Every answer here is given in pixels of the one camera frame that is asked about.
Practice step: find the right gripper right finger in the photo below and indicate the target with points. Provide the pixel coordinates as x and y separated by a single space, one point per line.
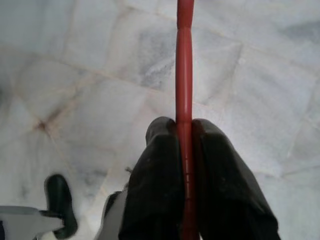
225 195

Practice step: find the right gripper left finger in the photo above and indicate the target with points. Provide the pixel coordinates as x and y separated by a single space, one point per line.
155 187

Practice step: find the coral red plastic hanger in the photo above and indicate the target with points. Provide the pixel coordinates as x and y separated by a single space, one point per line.
185 75

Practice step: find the black robot foot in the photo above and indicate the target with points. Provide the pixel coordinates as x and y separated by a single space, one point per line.
60 200

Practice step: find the grey robot leg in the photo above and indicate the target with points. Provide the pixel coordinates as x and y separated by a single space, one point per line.
22 220

